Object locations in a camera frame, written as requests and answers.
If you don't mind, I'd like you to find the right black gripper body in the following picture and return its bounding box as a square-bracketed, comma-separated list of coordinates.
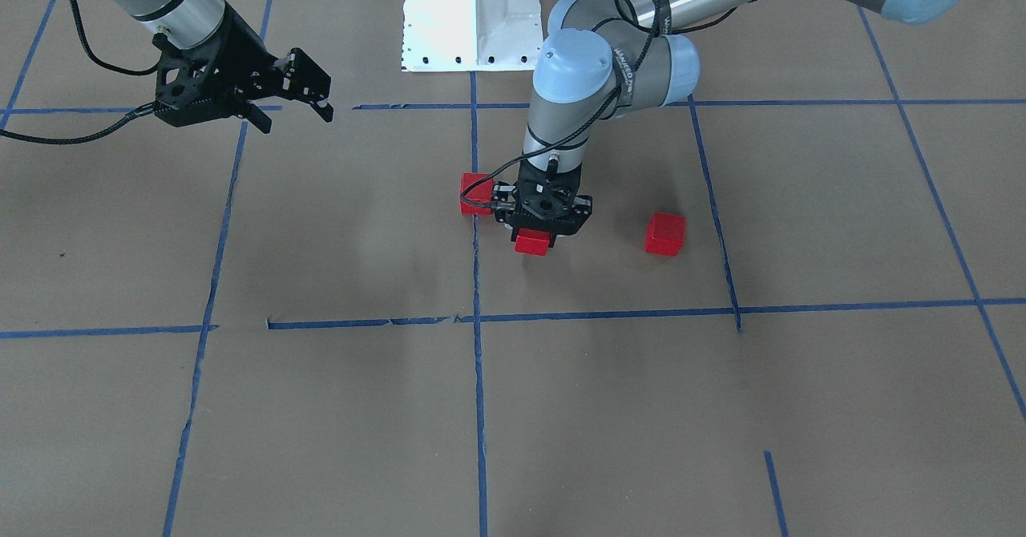
[151, 5, 277, 127]

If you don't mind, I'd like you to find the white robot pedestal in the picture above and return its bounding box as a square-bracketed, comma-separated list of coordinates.
[401, 0, 543, 73]

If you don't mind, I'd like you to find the red block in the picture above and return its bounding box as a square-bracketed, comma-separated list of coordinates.
[513, 228, 552, 256]
[459, 172, 494, 216]
[644, 212, 688, 258]

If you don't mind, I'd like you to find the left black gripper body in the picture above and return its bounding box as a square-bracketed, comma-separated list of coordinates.
[491, 160, 592, 244]

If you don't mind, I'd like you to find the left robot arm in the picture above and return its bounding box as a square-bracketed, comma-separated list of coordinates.
[459, 0, 960, 244]

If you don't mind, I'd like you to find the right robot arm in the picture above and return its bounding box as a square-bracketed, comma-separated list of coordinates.
[69, 0, 333, 143]

